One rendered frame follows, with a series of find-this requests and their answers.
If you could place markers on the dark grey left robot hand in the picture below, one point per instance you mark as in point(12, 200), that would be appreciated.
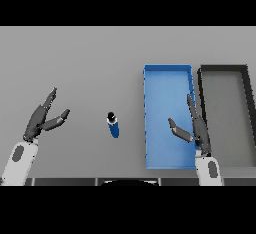
point(36, 120)

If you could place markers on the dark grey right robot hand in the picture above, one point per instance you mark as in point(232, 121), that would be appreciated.
point(201, 131)

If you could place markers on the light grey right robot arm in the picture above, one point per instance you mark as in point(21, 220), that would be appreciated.
point(208, 170)

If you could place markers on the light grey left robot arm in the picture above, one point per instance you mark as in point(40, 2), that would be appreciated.
point(19, 162)

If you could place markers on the dark grey bin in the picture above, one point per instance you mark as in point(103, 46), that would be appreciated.
point(226, 114)

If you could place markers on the blue bin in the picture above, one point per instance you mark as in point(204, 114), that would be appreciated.
point(166, 111)

